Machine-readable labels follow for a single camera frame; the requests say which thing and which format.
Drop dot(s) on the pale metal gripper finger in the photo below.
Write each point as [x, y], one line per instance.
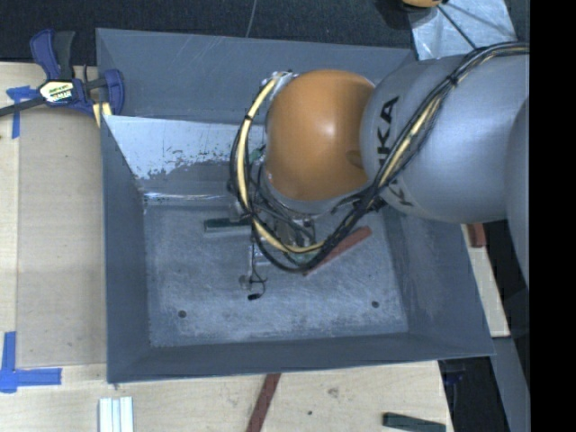
[262, 259]
[248, 266]

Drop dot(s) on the pale wood board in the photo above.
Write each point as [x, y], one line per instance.
[58, 241]

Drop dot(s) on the black cylinder on white bracket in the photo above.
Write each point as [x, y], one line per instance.
[254, 295]

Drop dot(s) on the dark green flat block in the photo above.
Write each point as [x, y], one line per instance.
[220, 225]

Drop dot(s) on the grey metal bin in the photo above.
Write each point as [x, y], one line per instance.
[189, 286]

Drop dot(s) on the red-brown flat block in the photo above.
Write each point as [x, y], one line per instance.
[263, 403]
[477, 235]
[346, 245]

